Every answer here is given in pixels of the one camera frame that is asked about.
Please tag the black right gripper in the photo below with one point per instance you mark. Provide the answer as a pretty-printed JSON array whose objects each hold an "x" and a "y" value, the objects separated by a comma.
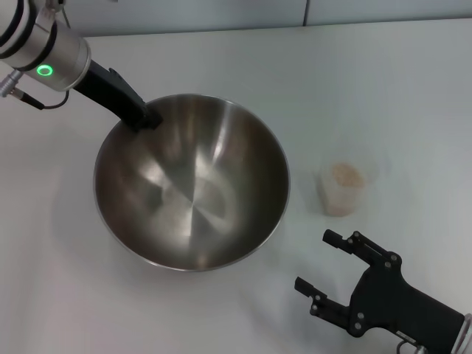
[{"x": 387, "y": 298}]

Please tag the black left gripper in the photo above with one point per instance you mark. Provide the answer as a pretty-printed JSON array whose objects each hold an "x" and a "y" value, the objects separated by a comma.
[{"x": 105, "y": 92}]

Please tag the stainless steel bowl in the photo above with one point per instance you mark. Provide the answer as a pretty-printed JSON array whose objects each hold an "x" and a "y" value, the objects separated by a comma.
[{"x": 191, "y": 191}]

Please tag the clear plastic cup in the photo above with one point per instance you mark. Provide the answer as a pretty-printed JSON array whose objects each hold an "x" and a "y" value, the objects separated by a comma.
[{"x": 371, "y": 173}]

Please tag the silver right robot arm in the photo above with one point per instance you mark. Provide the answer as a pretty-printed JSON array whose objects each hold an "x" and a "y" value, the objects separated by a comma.
[{"x": 465, "y": 335}]

